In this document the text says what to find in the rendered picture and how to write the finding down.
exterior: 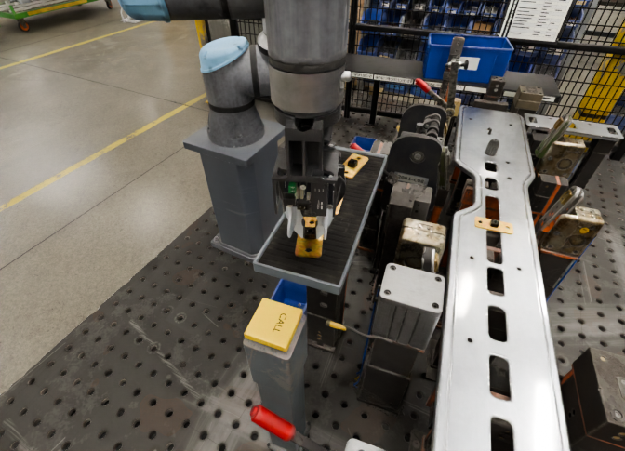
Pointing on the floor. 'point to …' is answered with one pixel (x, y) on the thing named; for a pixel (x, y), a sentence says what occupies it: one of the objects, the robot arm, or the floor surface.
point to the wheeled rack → (50, 5)
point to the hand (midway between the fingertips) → (310, 227)
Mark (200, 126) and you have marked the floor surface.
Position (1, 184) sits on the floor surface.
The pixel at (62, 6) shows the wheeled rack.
